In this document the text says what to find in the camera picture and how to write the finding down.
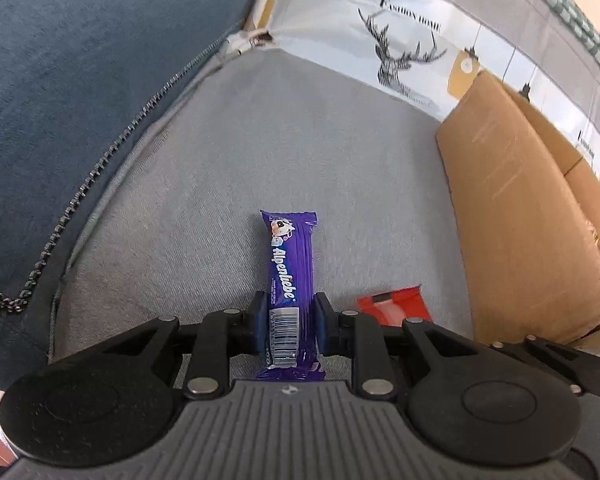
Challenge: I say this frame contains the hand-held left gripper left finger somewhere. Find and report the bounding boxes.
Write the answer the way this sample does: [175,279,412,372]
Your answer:
[50,290,270,402]

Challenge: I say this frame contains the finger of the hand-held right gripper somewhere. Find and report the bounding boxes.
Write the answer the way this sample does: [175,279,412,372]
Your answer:
[490,335,600,398]

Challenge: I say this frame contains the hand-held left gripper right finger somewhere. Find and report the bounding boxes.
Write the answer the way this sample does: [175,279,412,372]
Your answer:
[314,291,536,402]

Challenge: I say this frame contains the purple candy packet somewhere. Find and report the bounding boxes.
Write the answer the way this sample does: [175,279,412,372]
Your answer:
[256,210,326,382]

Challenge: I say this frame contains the brown cardboard box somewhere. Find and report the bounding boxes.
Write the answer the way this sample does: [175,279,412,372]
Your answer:
[435,70,600,350]

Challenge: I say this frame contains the red clear-window snack packet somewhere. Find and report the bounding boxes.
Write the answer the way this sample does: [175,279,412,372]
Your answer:
[357,285,434,329]

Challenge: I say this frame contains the grey printed sofa cover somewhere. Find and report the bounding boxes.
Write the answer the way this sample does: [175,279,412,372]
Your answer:
[47,0,600,382]

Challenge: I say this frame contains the blue zippered sofa cushion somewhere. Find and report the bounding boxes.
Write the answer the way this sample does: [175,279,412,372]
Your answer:
[0,0,267,391]

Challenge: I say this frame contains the green checkered cloth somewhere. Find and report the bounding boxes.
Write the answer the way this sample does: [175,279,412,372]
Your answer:
[497,0,600,86]

